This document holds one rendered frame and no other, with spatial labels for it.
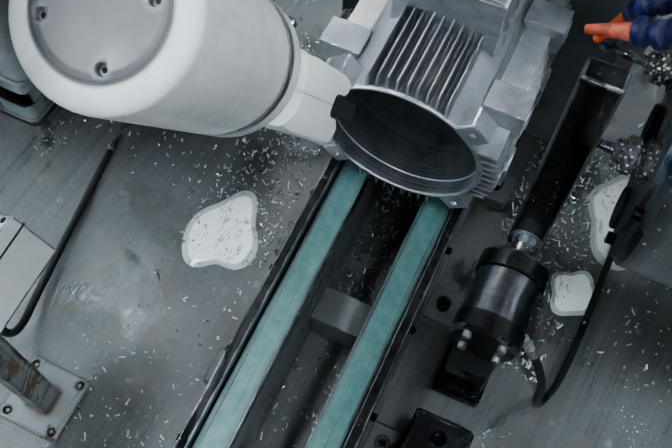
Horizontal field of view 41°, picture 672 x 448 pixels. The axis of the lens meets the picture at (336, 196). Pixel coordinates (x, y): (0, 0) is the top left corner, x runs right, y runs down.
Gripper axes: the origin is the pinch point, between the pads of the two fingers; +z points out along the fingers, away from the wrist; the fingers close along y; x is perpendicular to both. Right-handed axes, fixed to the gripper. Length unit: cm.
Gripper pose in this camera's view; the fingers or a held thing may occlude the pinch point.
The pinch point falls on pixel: (298, 91)
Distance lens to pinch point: 65.5
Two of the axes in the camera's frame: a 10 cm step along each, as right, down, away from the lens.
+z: 2.0, -0.1, 9.8
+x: 3.8, -9.2, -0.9
